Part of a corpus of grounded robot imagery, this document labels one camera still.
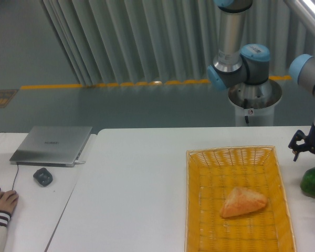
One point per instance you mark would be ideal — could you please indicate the triangular bread pastry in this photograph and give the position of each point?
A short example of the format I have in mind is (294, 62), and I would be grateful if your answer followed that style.
(242, 201)

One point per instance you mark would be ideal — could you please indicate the silver closed laptop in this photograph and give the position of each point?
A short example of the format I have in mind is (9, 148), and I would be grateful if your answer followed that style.
(52, 146)

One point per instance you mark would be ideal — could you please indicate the small black device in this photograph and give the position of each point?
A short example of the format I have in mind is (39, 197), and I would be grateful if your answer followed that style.
(43, 177)

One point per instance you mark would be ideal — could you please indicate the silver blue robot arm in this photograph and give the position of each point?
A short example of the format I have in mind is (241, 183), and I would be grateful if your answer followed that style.
(244, 72)

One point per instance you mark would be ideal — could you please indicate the white corrugated curtain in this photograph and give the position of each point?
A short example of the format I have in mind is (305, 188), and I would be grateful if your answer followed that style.
(144, 41)

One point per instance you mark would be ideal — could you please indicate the person's hand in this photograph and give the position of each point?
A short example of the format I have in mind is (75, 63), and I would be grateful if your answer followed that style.
(8, 201)

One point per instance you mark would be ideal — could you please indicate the green bell pepper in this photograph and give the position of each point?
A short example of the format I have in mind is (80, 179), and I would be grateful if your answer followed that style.
(307, 183)

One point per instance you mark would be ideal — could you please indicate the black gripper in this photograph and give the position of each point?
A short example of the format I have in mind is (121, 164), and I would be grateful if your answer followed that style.
(302, 143)

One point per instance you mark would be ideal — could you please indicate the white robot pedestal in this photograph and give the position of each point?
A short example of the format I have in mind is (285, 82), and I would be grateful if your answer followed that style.
(255, 105)

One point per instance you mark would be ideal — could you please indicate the yellow woven basket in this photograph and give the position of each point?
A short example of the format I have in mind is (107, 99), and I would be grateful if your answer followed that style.
(211, 176)

